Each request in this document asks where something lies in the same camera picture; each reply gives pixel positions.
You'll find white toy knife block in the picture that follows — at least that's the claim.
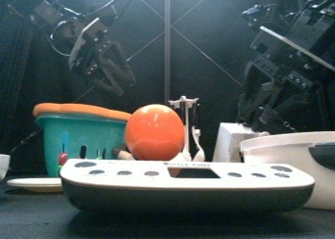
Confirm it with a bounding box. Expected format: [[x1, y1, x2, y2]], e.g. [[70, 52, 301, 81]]
[[212, 121, 264, 163]]

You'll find white toy pot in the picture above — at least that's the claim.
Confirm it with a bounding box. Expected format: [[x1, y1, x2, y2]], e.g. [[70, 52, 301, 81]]
[[239, 130, 335, 212]]

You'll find teal basket orange rim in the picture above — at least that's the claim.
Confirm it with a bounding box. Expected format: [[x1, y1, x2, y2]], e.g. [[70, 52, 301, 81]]
[[32, 102, 133, 178]]

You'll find orange toy egg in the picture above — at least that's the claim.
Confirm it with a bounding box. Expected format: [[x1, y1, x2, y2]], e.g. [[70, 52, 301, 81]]
[[124, 104, 185, 162]]

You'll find white toy spoon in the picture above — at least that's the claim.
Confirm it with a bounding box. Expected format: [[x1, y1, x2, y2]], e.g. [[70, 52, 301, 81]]
[[189, 126, 207, 163]]

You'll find white toy spatula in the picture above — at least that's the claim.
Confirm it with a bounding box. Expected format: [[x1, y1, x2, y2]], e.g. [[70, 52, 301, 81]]
[[172, 144, 192, 163]]

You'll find red toy vegetable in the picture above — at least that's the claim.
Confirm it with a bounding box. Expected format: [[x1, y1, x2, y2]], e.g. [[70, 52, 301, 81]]
[[57, 152, 70, 167]]

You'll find white toy stove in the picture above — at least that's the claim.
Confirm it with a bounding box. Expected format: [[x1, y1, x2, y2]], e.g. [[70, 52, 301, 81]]
[[58, 158, 316, 215]]

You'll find small white plate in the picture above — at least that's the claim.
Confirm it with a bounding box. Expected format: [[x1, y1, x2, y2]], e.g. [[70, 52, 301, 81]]
[[5, 177, 64, 194]]

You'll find thin white diagonal cord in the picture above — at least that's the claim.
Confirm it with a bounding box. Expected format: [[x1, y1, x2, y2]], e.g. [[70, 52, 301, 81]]
[[73, 0, 221, 102], [134, 0, 244, 87]]

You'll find grey vertical frame pole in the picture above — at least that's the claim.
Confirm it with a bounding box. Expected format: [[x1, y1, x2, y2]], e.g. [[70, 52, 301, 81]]
[[164, 0, 172, 104]]

